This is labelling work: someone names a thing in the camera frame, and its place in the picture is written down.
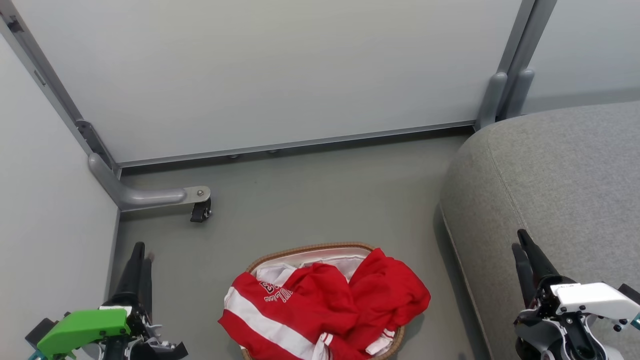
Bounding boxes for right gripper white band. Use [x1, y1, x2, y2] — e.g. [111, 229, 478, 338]
[511, 228, 640, 332]

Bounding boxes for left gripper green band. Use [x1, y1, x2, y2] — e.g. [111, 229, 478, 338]
[30, 242, 157, 360]

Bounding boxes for red garment wide white stripe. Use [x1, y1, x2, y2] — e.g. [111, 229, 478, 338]
[218, 263, 353, 360]

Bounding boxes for red garment thin striped cuffs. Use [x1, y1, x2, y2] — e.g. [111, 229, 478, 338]
[295, 248, 432, 360]

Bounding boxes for grey fabric sofa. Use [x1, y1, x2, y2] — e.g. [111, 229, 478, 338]
[439, 101, 640, 360]

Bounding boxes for grey partition support foot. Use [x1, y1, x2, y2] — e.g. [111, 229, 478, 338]
[88, 152, 212, 214]

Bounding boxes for black caster wheel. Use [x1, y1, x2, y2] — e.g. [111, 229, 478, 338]
[189, 198, 213, 224]

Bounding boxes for white partition panel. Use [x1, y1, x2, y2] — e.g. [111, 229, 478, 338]
[522, 0, 640, 115]
[0, 34, 121, 360]
[10, 0, 524, 164]

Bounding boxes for brown wicker laundry basket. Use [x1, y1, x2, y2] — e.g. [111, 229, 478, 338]
[241, 242, 407, 360]

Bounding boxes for grey partition upright post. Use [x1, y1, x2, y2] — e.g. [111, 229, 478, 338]
[505, 0, 559, 120]
[475, 0, 537, 131]

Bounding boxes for grey partition bottom rail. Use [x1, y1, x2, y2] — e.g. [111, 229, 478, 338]
[117, 120, 477, 169]

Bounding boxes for grey partition corner post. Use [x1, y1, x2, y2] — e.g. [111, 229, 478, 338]
[0, 0, 122, 179]

